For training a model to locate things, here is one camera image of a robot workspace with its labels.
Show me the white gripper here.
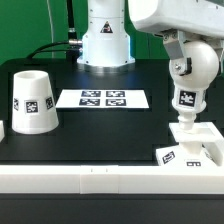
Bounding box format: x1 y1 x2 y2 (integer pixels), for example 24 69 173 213
128 0 224 76

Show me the white lamp bulb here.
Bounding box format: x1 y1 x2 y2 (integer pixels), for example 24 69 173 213
169 41 219 130

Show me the white lamp base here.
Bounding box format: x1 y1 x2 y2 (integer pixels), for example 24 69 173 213
155 121 222 168

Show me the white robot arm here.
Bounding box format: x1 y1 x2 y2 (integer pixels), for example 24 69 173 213
78 0 224 76

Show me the white lamp shade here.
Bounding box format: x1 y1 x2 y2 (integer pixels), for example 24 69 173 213
12 70 59 134

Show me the white right fence bar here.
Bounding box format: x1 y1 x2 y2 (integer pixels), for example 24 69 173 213
203 122 224 167

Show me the white fence bar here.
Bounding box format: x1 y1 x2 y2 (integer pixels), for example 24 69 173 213
203 122 224 167
0 165 224 194

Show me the white marker sheet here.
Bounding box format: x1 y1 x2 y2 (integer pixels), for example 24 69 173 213
56 89 149 109

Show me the white front fence bar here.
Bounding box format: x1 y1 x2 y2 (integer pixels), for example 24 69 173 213
0 165 224 194

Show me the white left fence piece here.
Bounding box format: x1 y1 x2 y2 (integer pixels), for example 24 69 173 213
0 120 5 142

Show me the black cable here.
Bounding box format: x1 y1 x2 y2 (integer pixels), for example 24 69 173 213
26 0 84 60

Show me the white thin cable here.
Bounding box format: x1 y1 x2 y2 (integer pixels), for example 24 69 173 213
45 0 56 58

